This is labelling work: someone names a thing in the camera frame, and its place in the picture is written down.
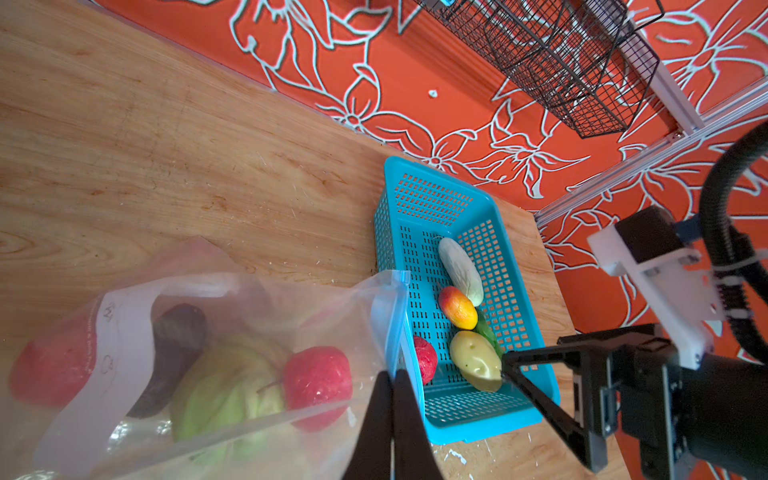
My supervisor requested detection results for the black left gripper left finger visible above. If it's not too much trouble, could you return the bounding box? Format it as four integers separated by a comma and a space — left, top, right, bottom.
342, 371, 393, 480

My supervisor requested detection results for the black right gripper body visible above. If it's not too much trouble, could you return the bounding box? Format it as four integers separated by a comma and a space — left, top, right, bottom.
557, 324, 767, 479

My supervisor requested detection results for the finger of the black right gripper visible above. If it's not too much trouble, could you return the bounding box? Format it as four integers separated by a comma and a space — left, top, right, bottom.
500, 344, 619, 474

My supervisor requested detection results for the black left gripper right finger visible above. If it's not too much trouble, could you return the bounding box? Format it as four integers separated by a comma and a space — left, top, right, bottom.
393, 369, 443, 480

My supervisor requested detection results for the red round fruit toy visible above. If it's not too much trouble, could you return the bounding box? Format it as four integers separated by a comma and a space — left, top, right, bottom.
258, 346, 353, 412

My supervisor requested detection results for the red strawberry toy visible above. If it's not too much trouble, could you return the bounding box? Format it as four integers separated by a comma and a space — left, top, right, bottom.
413, 336, 439, 385

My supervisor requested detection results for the yellow green potato toy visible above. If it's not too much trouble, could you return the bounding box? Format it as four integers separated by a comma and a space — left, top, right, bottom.
450, 330, 503, 393

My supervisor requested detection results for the green cabbage toy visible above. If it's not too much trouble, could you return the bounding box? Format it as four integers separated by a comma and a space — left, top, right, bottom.
169, 335, 292, 442

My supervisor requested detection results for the yellow orange pepper toy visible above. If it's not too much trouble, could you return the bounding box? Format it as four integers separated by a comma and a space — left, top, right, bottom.
438, 286, 478, 330

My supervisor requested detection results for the clear zip top bag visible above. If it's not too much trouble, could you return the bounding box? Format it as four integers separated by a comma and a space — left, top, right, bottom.
1, 238, 411, 479

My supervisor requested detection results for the dark brown avocado toy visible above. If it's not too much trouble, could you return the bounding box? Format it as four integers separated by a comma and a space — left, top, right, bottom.
127, 303, 208, 419

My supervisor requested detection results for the red radish toy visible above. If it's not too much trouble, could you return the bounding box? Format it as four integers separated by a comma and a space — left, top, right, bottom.
8, 313, 96, 409

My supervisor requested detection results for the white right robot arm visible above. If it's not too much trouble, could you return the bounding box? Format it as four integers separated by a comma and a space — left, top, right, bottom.
501, 125, 767, 479

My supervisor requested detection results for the white daikon toy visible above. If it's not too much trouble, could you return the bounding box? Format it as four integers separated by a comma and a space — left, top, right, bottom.
438, 237, 484, 307

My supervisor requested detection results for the teal plastic perforated basket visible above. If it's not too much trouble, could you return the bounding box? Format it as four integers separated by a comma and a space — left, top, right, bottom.
374, 157, 545, 445

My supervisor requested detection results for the aluminium frame rail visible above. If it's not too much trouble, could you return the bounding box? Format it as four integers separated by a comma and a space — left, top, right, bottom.
535, 1, 767, 225

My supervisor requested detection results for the black wire wall basket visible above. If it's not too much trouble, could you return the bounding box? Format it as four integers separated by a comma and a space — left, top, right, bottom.
420, 0, 660, 138

